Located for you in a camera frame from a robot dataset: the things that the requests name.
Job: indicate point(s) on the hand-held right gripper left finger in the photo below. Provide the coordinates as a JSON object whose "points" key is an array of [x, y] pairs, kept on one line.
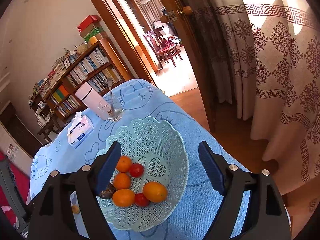
{"points": [[107, 167]]}

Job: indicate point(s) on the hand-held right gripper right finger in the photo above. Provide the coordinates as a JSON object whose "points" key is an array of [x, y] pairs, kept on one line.
{"points": [[211, 167]]}

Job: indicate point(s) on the round mandarin orange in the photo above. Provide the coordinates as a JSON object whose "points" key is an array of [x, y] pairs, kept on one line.
{"points": [[121, 180], [124, 163]]}

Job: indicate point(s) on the dark water chestnut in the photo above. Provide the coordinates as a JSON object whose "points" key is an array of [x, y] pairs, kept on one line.
{"points": [[107, 193]]}

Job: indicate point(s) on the red cherry tomato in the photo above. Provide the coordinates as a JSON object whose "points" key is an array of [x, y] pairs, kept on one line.
{"points": [[136, 170], [141, 199]]}

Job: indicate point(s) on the oval smooth orange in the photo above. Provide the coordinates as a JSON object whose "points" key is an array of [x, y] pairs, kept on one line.
{"points": [[123, 197], [155, 192]]}

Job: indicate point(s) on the brown longan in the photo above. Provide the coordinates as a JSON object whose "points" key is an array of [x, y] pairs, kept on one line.
{"points": [[75, 209]]}

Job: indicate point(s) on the light blue plastic basket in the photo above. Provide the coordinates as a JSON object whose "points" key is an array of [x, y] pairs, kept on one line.
{"points": [[155, 142]]}

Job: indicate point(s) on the white tissue pack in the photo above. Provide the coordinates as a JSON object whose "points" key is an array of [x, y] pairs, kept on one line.
{"points": [[80, 132]]}

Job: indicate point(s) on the clear glass cup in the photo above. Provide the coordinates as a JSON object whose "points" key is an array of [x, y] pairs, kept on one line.
{"points": [[103, 108]]}

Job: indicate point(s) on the pink thermos bottle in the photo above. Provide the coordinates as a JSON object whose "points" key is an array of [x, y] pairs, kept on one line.
{"points": [[87, 97]]}

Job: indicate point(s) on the metal spoon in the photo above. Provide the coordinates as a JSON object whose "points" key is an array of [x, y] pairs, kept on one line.
{"points": [[110, 90]]}

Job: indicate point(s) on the small dark shelf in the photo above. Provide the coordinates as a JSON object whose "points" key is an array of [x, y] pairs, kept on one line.
{"points": [[43, 120]]}

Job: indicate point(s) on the light blue printed towel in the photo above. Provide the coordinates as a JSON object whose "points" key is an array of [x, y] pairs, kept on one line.
{"points": [[150, 97]]}

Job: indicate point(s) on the dark brown door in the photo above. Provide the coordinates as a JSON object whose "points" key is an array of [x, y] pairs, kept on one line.
{"points": [[20, 135]]}

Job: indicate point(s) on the large wooden bookshelf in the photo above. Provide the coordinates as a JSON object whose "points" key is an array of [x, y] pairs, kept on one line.
{"points": [[82, 72]]}

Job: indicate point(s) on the dark flat case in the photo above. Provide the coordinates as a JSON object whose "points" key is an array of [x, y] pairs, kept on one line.
{"points": [[12, 192]]}

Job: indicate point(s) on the brown wooden door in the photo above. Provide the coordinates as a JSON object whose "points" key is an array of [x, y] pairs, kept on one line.
{"points": [[197, 55]]}

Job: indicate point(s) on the beige patterned curtain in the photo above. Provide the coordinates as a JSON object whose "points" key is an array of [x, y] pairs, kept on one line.
{"points": [[275, 67]]}

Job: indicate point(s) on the dark wooden chair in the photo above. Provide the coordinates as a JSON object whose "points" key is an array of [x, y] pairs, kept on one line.
{"points": [[165, 50]]}

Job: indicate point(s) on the green box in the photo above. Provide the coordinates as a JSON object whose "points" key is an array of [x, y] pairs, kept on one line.
{"points": [[96, 37]]}

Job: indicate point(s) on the grey-green tin box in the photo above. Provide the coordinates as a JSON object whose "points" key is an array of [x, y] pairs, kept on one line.
{"points": [[92, 31]]}

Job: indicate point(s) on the red box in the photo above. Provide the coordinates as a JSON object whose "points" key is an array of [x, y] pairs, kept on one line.
{"points": [[87, 23]]}

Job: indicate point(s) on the red wall panel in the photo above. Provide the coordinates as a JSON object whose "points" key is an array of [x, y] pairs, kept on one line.
{"points": [[15, 177]]}

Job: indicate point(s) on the wall stickers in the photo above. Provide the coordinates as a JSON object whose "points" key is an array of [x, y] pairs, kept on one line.
{"points": [[12, 152]]}

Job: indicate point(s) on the wooden door frame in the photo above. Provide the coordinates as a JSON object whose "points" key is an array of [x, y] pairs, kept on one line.
{"points": [[120, 22]]}

